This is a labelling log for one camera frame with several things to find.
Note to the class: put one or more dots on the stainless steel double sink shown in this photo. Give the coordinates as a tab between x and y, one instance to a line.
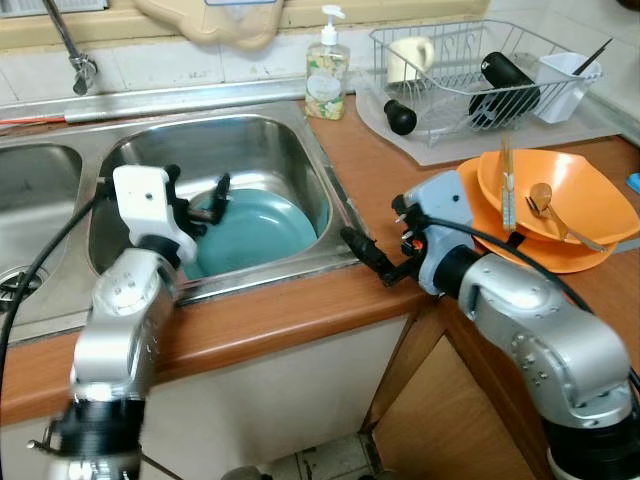
250	140

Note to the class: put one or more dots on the small black round bottle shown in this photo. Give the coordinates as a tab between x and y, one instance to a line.
402	120

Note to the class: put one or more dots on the blue box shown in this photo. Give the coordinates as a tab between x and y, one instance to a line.
634	182

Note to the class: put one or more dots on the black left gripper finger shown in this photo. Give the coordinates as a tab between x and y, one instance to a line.
203	218
220	195

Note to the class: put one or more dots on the white vent grille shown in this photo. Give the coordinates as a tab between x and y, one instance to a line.
50	6

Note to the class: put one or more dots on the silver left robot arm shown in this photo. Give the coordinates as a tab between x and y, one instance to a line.
120	320

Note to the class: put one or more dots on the wooden chopstick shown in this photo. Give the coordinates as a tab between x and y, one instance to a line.
503	180
511	185

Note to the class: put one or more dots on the large black bottle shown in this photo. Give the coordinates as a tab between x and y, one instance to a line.
505	80

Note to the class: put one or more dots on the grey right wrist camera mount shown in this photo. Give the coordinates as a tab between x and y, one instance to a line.
435	205

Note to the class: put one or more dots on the orange bowl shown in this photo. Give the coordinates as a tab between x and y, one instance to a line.
580	190

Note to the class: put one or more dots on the metal sink drain strainer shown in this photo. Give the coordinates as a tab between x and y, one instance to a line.
15	285

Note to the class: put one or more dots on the metal faucet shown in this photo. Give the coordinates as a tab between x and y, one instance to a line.
82	72

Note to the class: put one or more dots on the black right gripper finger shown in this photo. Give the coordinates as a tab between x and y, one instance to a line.
362	250
393	276

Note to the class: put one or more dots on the dark thin utensil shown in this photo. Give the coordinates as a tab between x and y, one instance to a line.
590	58

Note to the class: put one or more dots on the white cutlery holder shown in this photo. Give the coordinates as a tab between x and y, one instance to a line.
560	95

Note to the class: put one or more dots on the soap pump bottle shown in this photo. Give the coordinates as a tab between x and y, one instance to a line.
327	85

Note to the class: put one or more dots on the grey drain tray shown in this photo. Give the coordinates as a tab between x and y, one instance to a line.
450	152

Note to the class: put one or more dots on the metal spoon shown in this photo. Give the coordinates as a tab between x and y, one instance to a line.
541	195

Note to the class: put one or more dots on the teal plate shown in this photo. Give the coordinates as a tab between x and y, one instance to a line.
260	230

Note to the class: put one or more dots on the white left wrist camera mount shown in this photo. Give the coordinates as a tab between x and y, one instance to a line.
140	200

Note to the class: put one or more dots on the orange plate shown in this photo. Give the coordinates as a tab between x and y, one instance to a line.
560	260

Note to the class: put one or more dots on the cream mug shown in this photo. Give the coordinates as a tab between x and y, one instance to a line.
405	60

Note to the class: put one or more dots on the white cabinet front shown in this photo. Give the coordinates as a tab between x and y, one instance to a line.
280	400

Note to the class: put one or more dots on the wooden cabinet door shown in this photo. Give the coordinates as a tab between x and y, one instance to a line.
450	420

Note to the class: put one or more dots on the beige plastic board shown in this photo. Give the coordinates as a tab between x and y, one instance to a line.
215	30

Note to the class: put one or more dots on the thin red strip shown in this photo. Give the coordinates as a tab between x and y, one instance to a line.
30	120

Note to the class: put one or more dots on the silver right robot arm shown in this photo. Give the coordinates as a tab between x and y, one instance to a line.
540	340

